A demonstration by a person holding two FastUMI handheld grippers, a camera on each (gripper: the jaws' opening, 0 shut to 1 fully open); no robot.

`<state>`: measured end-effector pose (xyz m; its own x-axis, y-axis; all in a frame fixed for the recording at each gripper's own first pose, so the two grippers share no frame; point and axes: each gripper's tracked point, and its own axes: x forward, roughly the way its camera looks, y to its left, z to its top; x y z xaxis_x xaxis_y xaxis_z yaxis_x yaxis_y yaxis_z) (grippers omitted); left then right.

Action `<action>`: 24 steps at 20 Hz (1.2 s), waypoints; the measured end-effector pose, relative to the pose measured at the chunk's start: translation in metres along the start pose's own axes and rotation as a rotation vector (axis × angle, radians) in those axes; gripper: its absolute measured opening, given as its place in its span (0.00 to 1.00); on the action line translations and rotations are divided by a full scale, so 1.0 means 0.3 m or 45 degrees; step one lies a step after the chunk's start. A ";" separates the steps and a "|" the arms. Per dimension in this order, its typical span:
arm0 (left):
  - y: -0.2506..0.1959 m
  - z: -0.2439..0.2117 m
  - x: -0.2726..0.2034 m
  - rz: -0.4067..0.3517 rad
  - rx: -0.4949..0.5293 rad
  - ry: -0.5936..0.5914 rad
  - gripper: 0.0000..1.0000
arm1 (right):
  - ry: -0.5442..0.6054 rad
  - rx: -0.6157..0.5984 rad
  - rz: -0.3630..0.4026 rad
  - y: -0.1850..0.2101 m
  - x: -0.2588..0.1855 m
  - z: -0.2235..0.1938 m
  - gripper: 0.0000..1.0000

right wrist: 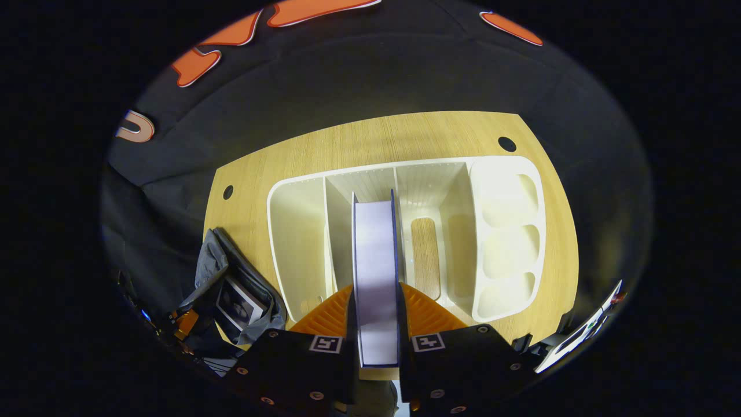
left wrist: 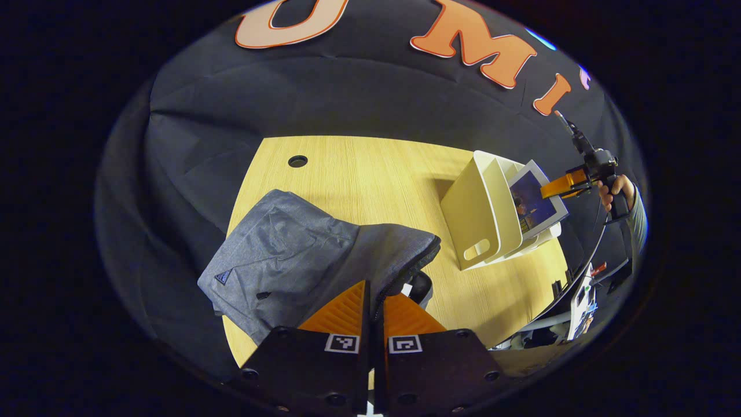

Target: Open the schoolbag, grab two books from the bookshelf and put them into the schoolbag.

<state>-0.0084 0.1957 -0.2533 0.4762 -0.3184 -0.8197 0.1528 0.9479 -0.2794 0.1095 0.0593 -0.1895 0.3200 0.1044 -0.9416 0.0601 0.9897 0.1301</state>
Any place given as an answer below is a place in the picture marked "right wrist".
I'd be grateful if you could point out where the person's grey clothing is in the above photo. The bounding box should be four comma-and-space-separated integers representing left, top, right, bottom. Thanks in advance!
347, 379, 401, 417

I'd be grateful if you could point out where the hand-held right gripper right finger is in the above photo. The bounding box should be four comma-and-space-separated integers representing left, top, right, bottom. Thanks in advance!
397, 282, 548, 415

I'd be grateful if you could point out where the grey schoolbag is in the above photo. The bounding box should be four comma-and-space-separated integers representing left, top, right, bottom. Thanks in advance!
179, 227, 288, 348

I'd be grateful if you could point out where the white bookshelf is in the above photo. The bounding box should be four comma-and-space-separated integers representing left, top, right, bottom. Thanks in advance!
266, 155, 546, 325

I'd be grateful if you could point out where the blue book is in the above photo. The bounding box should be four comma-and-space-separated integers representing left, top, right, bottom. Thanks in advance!
350, 190, 404, 370

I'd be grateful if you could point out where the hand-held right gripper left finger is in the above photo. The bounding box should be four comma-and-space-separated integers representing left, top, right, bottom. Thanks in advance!
223, 284, 360, 415

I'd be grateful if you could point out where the white-framed screen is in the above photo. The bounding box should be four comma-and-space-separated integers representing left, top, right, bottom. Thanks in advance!
533, 280, 626, 374

